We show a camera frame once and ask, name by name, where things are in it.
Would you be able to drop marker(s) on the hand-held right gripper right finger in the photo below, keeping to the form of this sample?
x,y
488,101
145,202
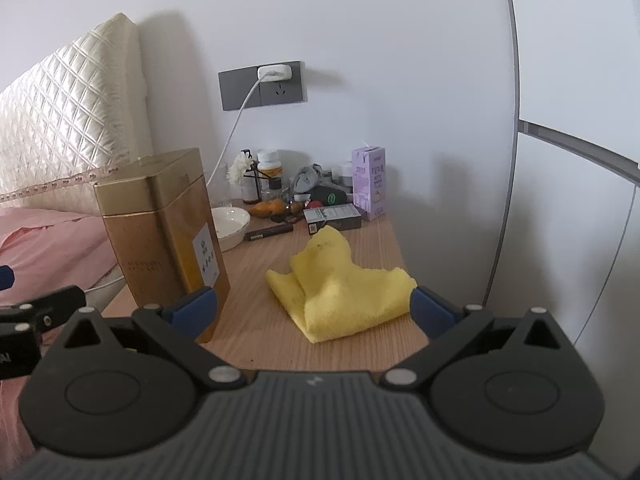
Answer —
x,y
431,310

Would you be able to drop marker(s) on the pink bedsheet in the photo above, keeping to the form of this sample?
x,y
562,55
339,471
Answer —
x,y
45,255

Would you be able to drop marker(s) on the black flat box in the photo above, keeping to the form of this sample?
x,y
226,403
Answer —
x,y
332,217

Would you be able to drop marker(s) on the white wardrobe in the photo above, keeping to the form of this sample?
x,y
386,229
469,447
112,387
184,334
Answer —
x,y
575,110

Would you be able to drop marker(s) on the grey wall socket panel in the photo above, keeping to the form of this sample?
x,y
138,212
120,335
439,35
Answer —
x,y
240,92

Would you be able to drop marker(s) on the white charger plug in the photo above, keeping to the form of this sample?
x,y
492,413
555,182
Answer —
x,y
273,72

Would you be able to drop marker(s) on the brown glass bottle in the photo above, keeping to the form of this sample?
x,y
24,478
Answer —
x,y
247,187

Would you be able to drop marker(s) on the grey crumpled cloth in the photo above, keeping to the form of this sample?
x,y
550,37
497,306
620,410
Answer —
x,y
307,180

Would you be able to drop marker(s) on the white-capped pill bottle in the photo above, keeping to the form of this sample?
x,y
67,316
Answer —
x,y
270,165

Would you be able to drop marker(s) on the yellow cleaning cloth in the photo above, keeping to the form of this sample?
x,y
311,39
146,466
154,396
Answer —
x,y
345,285

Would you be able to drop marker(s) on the dark green pouch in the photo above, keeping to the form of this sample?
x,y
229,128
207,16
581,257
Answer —
x,y
330,195

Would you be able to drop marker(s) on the white flower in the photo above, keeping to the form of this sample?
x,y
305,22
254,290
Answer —
x,y
238,167

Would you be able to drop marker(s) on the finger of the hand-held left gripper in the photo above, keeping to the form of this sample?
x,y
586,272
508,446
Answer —
x,y
50,306
5,278

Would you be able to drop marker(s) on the gold tin container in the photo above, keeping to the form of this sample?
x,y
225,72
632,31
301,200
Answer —
x,y
160,230

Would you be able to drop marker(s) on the orange gourd figurine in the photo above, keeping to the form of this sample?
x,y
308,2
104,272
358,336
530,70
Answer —
x,y
270,207

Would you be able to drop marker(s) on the purple milk carton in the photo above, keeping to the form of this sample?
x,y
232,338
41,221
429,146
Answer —
x,y
370,185

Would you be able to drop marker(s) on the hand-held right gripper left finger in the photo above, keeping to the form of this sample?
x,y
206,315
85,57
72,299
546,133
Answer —
x,y
196,310

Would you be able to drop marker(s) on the dark slim tube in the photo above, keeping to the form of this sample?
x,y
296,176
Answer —
x,y
267,233

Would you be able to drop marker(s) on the white ceramic bowl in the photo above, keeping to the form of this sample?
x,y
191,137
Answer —
x,y
230,222

